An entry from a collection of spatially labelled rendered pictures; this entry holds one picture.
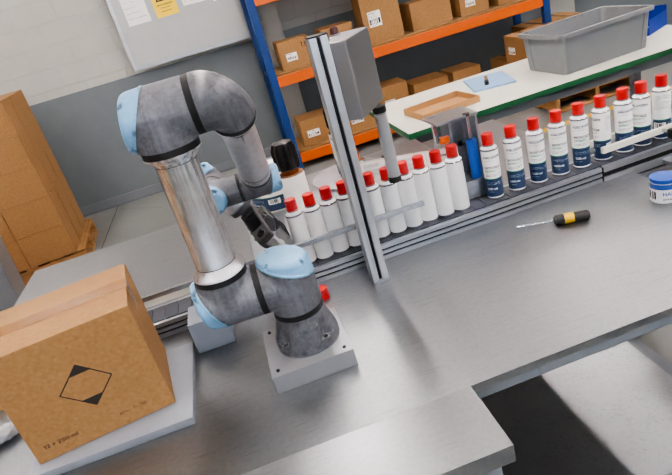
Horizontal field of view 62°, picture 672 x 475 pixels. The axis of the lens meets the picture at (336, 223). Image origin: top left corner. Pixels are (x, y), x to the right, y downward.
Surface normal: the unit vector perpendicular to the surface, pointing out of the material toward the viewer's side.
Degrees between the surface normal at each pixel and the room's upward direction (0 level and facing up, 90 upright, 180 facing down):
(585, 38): 95
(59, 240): 90
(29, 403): 90
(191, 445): 0
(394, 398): 0
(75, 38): 90
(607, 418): 0
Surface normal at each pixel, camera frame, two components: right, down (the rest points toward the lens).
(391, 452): -0.25, -0.88
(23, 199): 0.34, 0.31
